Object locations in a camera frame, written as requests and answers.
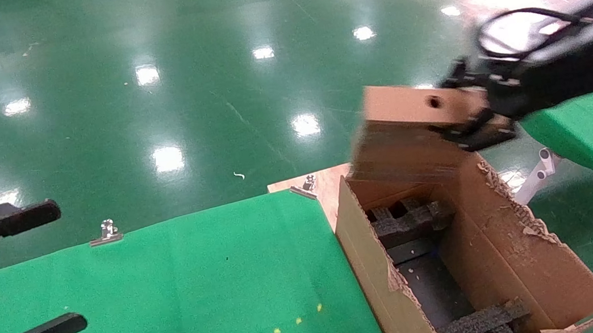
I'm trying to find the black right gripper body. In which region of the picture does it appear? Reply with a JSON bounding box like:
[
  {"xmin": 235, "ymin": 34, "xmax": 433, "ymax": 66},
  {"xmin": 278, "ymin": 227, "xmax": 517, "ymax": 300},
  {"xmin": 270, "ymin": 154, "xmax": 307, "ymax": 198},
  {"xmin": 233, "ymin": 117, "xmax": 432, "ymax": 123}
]
[{"xmin": 478, "ymin": 27, "xmax": 593, "ymax": 123}]

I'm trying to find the black notched foam insert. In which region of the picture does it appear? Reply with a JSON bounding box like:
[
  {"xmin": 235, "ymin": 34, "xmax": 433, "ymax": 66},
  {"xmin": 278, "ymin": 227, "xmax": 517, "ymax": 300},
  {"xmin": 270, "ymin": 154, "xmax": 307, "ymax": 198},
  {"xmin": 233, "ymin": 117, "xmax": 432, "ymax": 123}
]
[{"xmin": 368, "ymin": 192, "xmax": 458, "ymax": 251}]

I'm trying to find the large green table cloth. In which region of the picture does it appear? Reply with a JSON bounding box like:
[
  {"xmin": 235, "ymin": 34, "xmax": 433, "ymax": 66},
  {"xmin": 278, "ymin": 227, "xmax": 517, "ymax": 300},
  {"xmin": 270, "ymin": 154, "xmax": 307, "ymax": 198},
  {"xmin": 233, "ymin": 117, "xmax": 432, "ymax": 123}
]
[{"xmin": 0, "ymin": 178, "xmax": 394, "ymax": 333}]

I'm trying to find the grey metal table strut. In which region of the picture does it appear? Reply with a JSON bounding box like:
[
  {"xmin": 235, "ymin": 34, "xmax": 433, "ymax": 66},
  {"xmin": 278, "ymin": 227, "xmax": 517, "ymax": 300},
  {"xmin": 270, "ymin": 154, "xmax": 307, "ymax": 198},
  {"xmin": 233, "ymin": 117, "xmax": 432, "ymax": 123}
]
[{"xmin": 508, "ymin": 146, "xmax": 568, "ymax": 208}]

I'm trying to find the small brown cardboard box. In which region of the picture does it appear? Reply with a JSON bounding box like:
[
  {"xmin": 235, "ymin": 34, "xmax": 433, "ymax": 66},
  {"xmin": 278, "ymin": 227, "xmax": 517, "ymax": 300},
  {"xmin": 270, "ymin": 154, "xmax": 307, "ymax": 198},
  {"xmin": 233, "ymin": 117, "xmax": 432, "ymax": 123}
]
[{"xmin": 340, "ymin": 68, "xmax": 521, "ymax": 194}]

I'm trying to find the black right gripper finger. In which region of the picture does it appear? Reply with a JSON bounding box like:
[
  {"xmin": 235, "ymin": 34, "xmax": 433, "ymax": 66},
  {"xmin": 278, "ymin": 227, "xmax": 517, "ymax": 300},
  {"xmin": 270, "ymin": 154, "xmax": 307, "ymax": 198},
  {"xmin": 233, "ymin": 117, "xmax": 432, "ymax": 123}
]
[
  {"xmin": 428, "ymin": 105, "xmax": 519, "ymax": 156},
  {"xmin": 435, "ymin": 54, "xmax": 493, "ymax": 95}
]

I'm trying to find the large open brown carton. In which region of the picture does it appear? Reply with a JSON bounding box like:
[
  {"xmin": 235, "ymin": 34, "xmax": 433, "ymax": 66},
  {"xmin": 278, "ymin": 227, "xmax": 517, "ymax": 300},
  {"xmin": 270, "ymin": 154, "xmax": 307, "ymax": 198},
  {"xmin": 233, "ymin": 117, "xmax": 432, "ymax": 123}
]
[{"xmin": 328, "ymin": 142, "xmax": 593, "ymax": 333}]

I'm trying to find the silver binder clip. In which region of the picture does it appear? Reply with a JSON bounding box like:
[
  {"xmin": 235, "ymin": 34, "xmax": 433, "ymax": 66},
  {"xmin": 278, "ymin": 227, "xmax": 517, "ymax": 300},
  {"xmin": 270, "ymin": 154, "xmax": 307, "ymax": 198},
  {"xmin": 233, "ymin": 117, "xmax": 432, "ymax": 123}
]
[
  {"xmin": 87, "ymin": 217, "xmax": 125, "ymax": 247},
  {"xmin": 288, "ymin": 174, "xmax": 320, "ymax": 203}
]

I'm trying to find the black foam carton liner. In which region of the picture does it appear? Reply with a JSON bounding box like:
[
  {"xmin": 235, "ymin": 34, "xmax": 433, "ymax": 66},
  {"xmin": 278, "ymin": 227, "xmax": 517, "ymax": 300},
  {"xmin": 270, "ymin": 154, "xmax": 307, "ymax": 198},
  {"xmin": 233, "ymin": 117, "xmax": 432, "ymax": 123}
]
[{"xmin": 386, "ymin": 233, "xmax": 482, "ymax": 333}]

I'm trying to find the silver camera mounting bracket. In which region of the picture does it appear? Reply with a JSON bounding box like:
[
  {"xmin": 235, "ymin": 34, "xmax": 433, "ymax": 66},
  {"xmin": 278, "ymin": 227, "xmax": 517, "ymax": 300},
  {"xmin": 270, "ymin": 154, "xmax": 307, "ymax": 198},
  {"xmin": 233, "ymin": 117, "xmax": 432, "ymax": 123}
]
[{"xmin": 524, "ymin": 12, "xmax": 593, "ymax": 66}]

